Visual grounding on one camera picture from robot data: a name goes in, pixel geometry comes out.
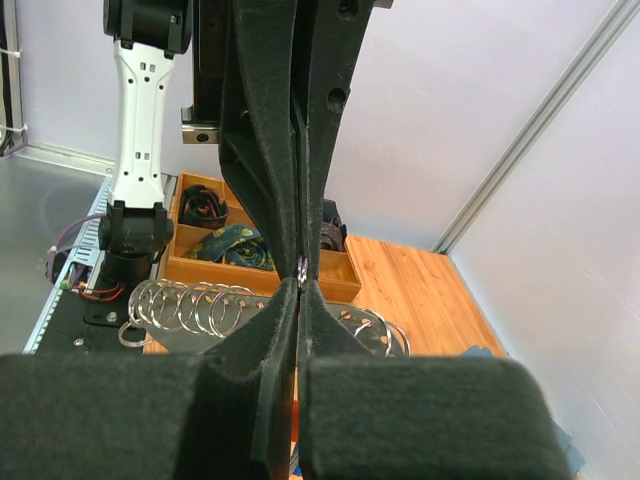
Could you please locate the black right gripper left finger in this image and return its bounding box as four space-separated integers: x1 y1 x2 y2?
1 278 299 479

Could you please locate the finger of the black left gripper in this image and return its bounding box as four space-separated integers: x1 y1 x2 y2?
294 0 373 281
219 1 298 278

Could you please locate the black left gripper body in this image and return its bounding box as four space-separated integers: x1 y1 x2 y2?
181 0 232 144

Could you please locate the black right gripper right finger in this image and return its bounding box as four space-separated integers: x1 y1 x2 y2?
298 281 570 479

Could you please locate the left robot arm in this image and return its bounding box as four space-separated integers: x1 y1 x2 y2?
101 1 374 283

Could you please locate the dark patterned sock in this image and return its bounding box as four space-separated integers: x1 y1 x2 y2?
178 184 229 230

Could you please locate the dark floral sock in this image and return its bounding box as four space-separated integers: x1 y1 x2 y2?
183 223 275 271

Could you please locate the wooden compartment tray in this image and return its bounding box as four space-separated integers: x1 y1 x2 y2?
158 172 364 305

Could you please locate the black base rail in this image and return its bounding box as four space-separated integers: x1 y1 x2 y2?
23 256 152 355

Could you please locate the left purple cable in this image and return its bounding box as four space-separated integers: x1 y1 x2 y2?
44 214 104 281

